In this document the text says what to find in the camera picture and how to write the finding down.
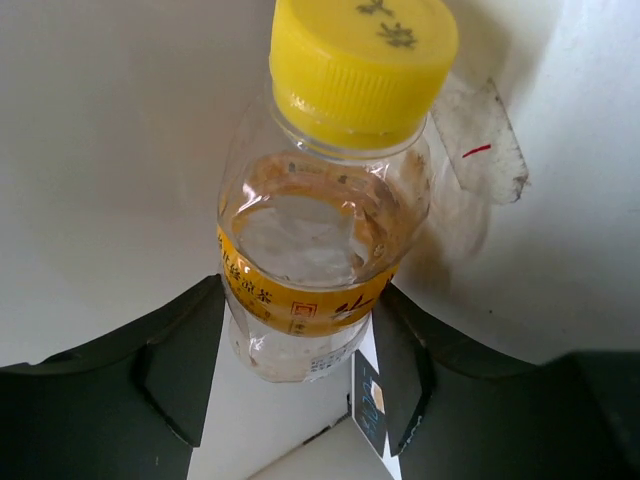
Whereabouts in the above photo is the clear bottle yellow cap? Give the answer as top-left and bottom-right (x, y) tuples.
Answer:
(217, 0), (459, 383)

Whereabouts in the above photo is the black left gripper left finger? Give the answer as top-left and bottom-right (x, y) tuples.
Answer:
(1, 275), (225, 479)

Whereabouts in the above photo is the clear tape piece red mark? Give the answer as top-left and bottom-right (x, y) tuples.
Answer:
(431, 75), (529, 205)

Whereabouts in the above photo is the blue label left corner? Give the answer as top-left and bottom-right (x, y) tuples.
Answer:
(351, 350), (387, 458)

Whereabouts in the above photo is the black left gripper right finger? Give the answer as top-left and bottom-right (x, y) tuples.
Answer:
(373, 286), (639, 479)

